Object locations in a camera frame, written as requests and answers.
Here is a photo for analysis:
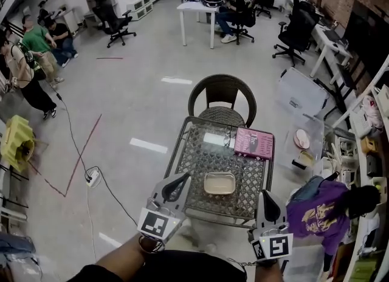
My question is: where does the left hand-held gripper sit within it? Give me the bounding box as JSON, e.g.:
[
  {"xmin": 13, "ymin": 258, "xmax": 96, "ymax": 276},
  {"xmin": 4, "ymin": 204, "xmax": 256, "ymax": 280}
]
[{"xmin": 136, "ymin": 173, "xmax": 192, "ymax": 245}]

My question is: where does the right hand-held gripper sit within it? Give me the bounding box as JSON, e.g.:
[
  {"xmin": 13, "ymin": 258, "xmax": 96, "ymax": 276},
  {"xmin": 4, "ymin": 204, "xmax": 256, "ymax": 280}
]
[{"xmin": 247, "ymin": 189, "xmax": 294, "ymax": 260}]

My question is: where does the beige plastic lunch box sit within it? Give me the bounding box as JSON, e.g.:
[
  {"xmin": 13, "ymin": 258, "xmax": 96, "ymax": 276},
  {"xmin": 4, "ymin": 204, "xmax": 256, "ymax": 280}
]
[{"xmin": 203, "ymin": 171, "xmax": 237, "ymax": 195}]

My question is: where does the person's right forearm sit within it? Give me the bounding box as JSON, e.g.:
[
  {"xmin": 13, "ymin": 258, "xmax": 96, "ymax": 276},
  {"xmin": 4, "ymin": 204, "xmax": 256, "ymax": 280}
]
[{"xmin": 254, "ymin": 261, "xmax": 285, "ymax": 282}]

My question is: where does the person's left forearm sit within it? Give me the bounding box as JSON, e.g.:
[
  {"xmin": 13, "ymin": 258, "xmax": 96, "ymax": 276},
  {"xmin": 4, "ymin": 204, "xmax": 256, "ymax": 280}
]
[{"xmin": 95, "ymin": 233, "xmax": 164, "ymax": 275}]

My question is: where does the wicker glass-top table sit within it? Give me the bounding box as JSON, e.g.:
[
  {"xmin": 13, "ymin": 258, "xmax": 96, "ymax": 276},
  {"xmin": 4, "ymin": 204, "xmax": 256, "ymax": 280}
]
[{"xmin": 164, "ymin": 115, "xmax": 276, "ymax": 230}]

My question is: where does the person's left shoe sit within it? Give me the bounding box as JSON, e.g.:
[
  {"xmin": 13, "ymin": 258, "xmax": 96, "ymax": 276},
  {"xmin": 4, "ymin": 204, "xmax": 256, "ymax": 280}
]
[{"xmin": 181, "ymin": 221, "xmax": 200, "ymax": 242}]

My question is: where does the clear plastic box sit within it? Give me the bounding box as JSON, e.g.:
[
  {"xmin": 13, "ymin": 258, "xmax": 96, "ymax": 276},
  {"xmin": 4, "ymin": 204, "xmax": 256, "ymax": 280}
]
[{"xmin": 282, "ymin": 244, "xmax": 328, "ymax": 282}]

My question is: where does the pink book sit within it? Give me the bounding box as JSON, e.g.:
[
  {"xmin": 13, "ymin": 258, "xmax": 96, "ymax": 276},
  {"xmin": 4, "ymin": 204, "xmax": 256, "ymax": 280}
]
[{"xmin": 233, "ymin": 127, "xmax": 275, "ymax": 160}]

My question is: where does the pink plate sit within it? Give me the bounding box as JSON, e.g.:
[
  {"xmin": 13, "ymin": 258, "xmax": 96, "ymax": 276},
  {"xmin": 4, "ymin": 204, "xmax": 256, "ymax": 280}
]
[{"xmin": 293, "ymin": 128, "xmax": 311, "ymax": 150}]

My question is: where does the person's black shirt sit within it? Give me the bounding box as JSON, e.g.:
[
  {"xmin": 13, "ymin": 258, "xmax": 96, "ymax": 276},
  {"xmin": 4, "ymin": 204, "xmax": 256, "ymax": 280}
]
[{"xmin": 68, "ymin": 249, "xmax": 249, "ymax": 282}]

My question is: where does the white power strip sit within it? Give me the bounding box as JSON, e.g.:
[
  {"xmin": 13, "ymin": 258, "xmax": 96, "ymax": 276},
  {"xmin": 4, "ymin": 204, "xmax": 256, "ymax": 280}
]
[{"xmin": 84, "ymin": 167, "xmax": 102, "ymax": 188}]

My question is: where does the clear plastic storage bin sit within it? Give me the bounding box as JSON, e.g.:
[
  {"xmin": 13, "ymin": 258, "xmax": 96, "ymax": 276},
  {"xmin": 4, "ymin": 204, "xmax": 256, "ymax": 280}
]
[{"xmin": 279, "ymin": 113, "xmax": 326, "ymax": 178}]

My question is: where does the white shelf rack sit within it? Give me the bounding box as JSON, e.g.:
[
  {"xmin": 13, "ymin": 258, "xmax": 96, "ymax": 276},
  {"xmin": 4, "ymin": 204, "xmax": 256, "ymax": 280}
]
[{"xmin": 331, "ymin": 55, "xmax": 389, "ymax": 282}]

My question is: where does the dark wicker chair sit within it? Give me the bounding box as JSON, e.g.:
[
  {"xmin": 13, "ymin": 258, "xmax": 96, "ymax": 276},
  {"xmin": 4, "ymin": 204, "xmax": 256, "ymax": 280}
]
[{"xmin": 187, "ymin": 74, "xmax": 258, "ymax": 128}]

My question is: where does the white plastic basket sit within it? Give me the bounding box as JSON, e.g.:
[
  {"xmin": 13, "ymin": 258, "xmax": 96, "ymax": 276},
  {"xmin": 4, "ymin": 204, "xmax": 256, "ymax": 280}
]
[{"xmin": 348, "ymin": 107, "xmax": 373, "ymax": 139}]

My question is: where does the pink bag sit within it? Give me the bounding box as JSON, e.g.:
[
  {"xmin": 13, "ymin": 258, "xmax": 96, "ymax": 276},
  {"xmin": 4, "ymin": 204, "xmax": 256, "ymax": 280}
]
[{"xmin": 361, "ymin": 94, "xmax": 385, "ymax": 129}]

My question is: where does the yellow plastic crate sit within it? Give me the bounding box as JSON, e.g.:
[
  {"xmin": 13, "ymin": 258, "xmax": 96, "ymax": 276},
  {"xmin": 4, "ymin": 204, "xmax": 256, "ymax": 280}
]
[{"xmin": 0, "ymin": 114, "xmax": 36, "ymax": 173}]

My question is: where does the white desk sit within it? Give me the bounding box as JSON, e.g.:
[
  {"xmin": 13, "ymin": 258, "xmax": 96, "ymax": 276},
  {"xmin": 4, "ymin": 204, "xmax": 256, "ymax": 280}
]
[
  {"xmin": 309, "ymin": 24, "xmax": 355, "ymax": 86},
  {"xmin": 176, "ymin": 1, "xmax": 219, "ymax": 50}
]

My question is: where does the white low cabinet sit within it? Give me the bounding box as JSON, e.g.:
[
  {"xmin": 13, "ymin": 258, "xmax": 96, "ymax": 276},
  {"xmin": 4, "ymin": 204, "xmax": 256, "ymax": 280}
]
[{"xmin": 126, "ymin": 0, "xmax": 154, "ymax": 21}]

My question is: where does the black television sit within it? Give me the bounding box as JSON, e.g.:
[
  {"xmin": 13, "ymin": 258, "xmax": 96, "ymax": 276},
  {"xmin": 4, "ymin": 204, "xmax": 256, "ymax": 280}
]
[{"xmin": 343, "ymin": 0, "xmax": 389, "ymax": 81}]

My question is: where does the white power cable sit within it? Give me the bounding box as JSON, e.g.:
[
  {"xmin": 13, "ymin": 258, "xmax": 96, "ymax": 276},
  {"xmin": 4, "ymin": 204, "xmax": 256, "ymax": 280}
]
[{"xmin": 86, "ymin": 185, "xmax": 98, "ymax": 263}]

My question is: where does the black power cable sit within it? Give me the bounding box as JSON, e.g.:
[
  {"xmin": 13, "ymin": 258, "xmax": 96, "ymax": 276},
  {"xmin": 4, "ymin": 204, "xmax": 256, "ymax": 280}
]
[{"xmin": 45, "ymin": 80, "xmax": 139, "ymax": 227}]

